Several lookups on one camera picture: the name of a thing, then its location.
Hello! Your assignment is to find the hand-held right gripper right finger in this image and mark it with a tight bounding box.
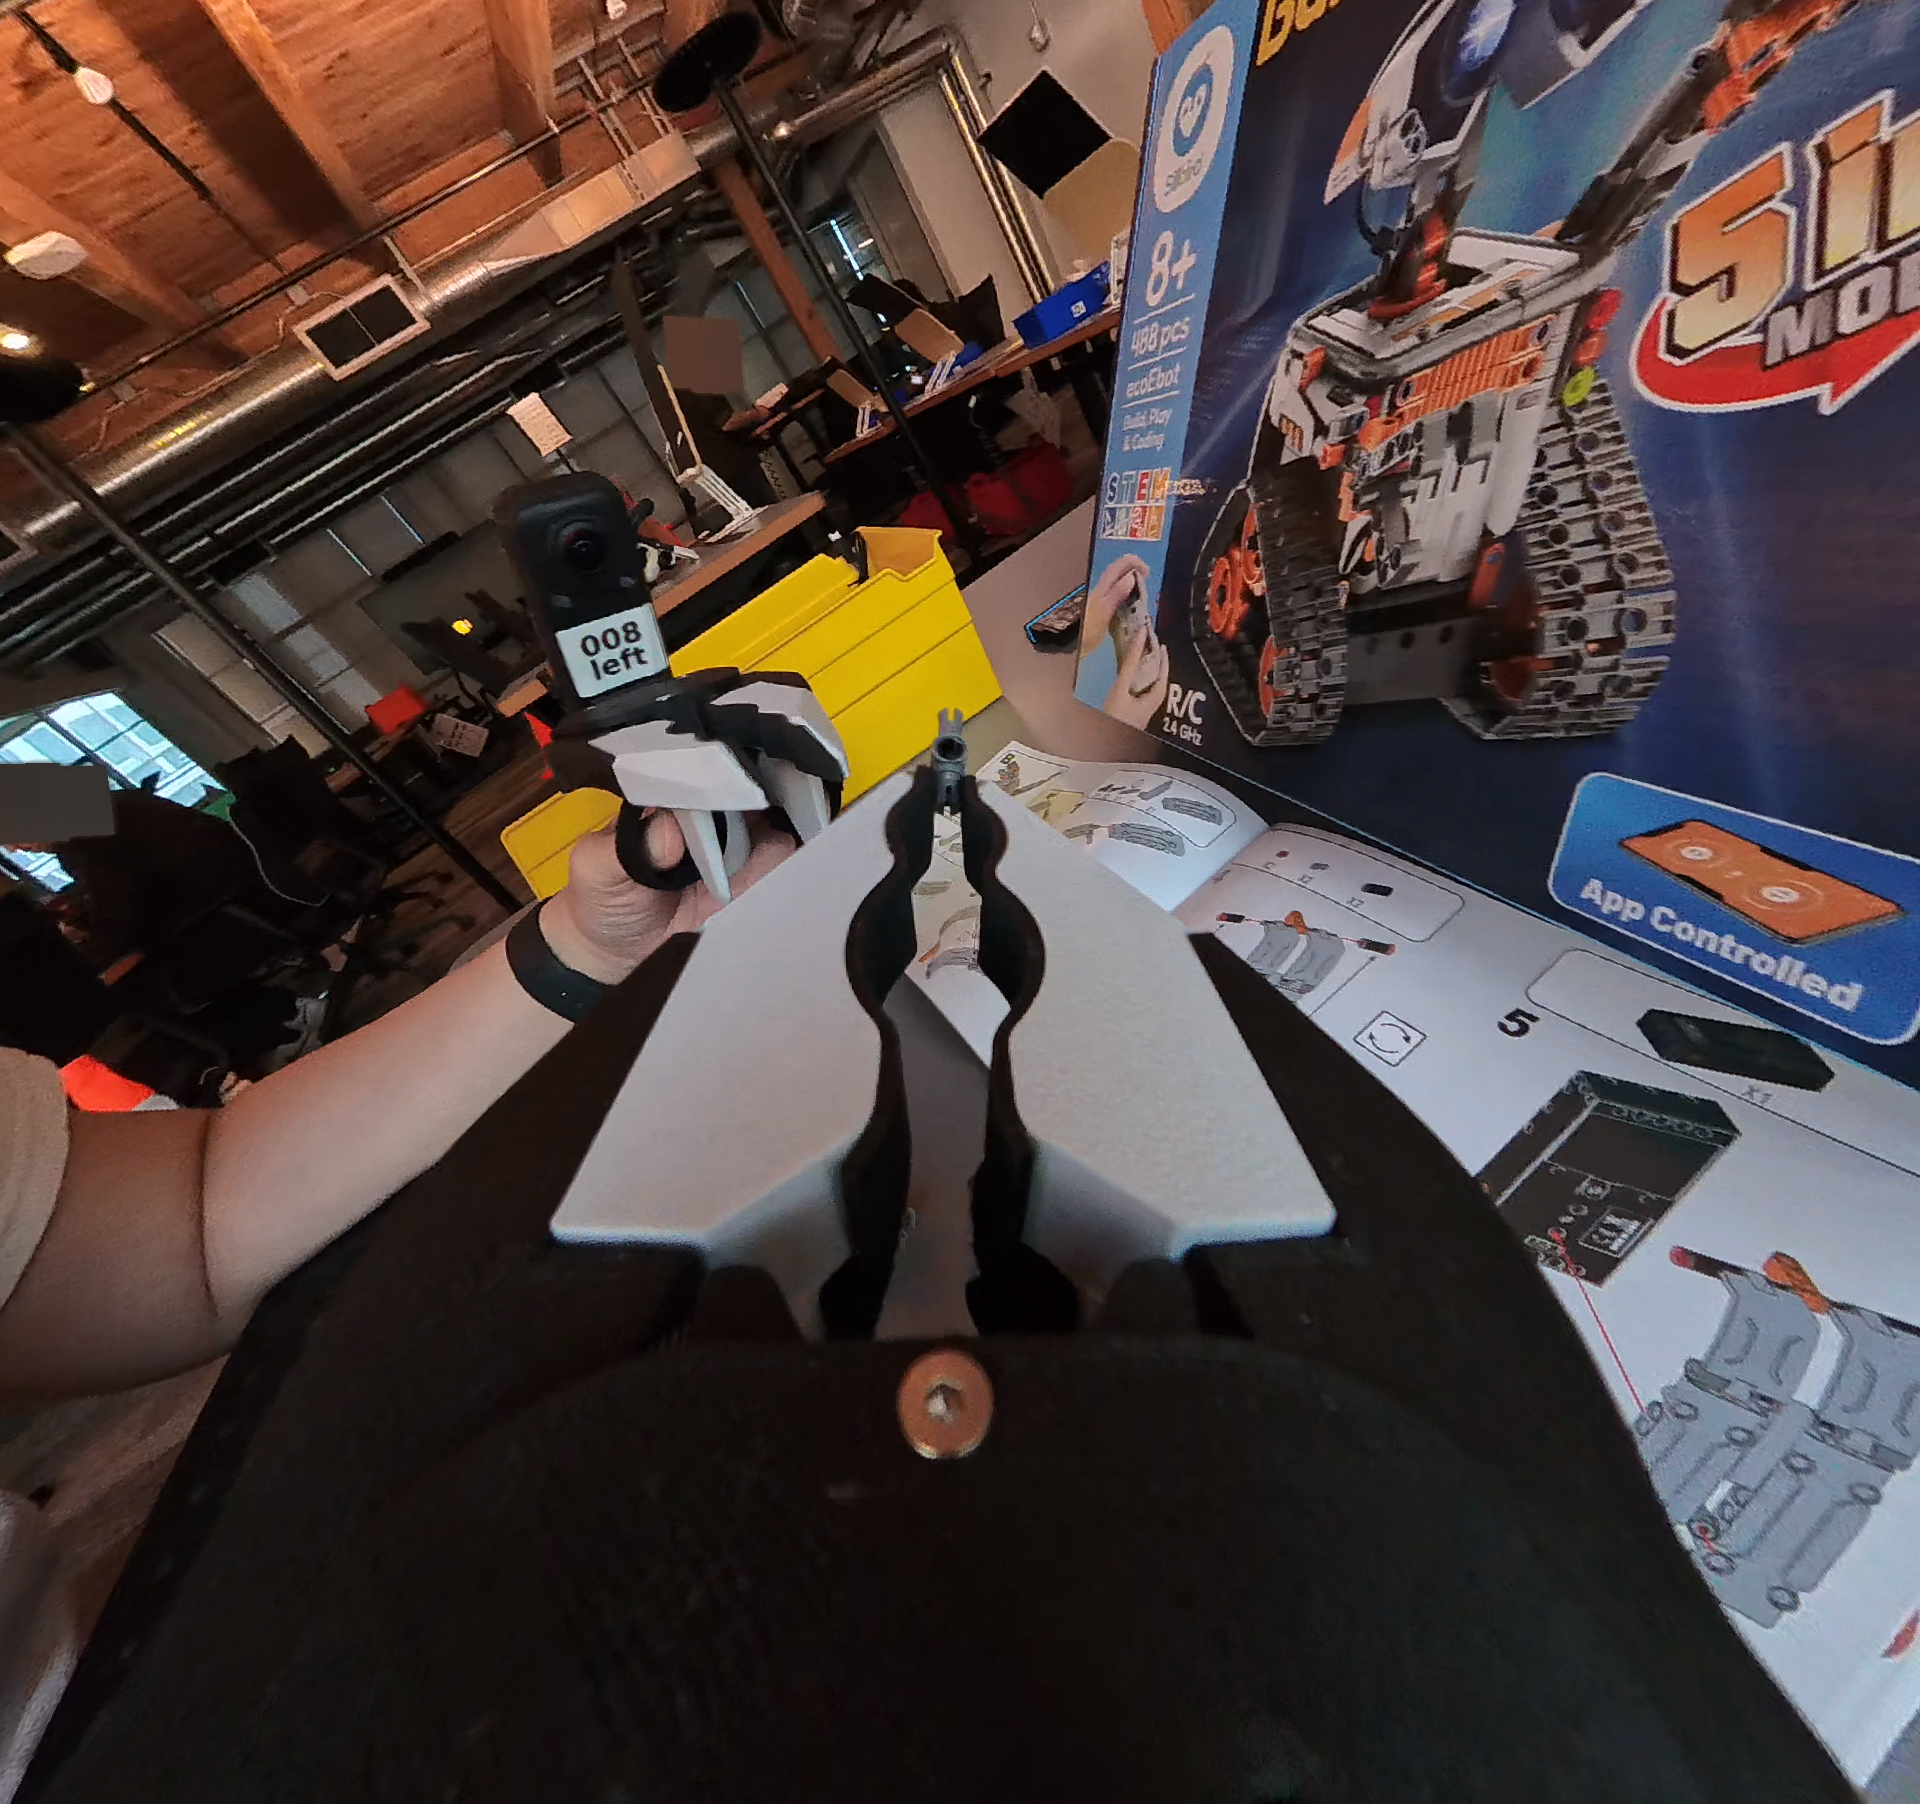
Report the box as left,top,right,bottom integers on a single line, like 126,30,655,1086
959,775,1338,1332

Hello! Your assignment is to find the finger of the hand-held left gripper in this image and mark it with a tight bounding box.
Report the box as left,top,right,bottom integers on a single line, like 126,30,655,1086
600,708,785,812
703,673,852,846

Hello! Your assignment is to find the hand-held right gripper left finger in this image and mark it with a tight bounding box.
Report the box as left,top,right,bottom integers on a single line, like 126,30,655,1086
550,766,938,1336

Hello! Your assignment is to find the person's left forearm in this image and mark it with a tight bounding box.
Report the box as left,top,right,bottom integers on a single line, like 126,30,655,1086
0,952,639,1402

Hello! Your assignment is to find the person's left hand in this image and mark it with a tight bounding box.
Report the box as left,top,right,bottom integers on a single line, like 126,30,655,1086
567,801,801,991

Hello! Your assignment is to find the yellow storage bin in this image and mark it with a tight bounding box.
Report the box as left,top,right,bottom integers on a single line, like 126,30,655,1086
498,783,635,902
748,530,1005,804

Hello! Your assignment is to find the black wristband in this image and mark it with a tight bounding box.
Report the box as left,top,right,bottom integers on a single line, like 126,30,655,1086
504,902,610,1024

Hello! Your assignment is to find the open instruction booklet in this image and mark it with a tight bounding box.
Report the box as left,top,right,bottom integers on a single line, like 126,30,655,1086
905,740,1920,1794

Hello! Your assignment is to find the red bag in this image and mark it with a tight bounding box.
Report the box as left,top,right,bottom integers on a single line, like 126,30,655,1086
941,449,1077,540

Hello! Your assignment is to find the white vent grille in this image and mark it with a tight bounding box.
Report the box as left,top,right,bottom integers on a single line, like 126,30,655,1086
292,275,435,383

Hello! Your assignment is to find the wooden workbench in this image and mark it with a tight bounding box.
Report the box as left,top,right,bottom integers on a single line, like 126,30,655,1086
718,303,1126,476

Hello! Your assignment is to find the blue storage crate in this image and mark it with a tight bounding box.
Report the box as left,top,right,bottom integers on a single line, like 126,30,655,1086
1016,264,1115,346

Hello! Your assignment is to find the black square panel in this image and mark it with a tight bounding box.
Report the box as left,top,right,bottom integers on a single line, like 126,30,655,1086
975,71,1115,201

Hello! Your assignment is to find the blue robot toy kit box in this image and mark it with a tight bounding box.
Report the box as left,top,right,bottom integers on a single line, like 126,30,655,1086
1072,0,1920,1049

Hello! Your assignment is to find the silver ventilation duct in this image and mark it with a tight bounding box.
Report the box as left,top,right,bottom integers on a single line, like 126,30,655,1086
0,34,968,544

